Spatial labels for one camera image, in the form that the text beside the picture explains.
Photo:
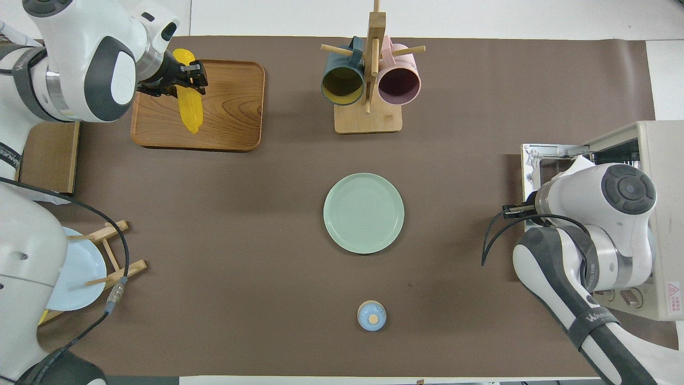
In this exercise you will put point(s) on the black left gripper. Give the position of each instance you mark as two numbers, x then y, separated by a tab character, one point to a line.
163	72

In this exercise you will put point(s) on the yellow corn cob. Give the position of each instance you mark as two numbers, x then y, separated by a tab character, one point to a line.
191	112

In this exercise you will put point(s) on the pale green plate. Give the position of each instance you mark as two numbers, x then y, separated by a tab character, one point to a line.
363	214

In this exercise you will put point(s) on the oven door with window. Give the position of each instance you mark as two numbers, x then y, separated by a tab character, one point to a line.
534	171

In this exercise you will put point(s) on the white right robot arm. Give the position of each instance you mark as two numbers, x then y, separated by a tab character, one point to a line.
614	198

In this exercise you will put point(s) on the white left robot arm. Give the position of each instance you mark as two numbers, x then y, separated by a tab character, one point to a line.
80	32

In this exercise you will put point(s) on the cream toaster oven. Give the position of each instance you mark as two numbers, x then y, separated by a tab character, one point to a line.
660	214

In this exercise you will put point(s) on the brown wooden tray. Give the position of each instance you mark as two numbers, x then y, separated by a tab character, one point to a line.
230	107

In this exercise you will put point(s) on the dark blue mug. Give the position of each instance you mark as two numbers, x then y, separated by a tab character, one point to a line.
342	85

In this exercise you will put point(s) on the wooden plate rack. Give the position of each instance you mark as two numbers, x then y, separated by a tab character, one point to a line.
109	231

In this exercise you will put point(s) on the wooden mug rack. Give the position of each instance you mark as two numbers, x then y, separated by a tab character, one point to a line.
368	120

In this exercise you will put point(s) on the brown table mat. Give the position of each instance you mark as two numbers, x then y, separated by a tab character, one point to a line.
240	267

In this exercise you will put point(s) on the light blue plate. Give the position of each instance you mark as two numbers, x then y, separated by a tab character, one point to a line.
85	267

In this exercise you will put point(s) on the pink mug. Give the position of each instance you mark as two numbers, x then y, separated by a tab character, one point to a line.
398	85

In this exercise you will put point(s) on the yellow plate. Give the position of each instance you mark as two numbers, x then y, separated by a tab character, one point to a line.
41	318

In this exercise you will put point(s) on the small blue bell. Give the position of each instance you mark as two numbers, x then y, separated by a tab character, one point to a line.
372	316

